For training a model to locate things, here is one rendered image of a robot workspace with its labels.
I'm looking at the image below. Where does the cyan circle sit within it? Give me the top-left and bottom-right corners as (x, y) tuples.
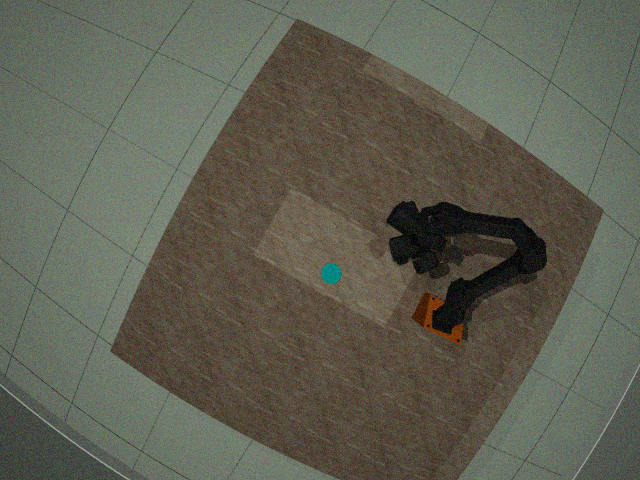
(321, 264), (342, 284)

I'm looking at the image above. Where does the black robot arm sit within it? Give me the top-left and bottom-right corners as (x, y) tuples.
(386, 201), (547, 334)

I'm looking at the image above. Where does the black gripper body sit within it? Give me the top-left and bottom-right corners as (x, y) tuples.
(407, 200), (439, 274)

